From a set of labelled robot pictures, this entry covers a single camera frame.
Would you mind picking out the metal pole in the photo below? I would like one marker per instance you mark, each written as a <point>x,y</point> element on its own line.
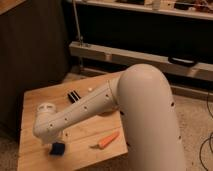
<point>79,36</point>

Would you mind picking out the black case handle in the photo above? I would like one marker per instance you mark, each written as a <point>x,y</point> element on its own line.
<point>182,63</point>

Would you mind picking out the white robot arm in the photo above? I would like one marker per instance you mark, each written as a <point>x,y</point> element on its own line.
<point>144,99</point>

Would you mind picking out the long white case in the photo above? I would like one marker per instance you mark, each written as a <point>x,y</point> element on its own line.
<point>120,56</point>

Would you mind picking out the wooden shelf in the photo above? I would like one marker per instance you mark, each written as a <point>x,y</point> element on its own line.
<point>147,9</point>

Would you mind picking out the black striped block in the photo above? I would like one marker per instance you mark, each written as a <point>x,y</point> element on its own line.
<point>73,96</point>

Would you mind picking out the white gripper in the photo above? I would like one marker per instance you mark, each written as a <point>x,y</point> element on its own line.
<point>52,138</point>

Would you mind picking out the orange toy carrot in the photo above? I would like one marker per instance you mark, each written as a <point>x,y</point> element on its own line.
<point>104,142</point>

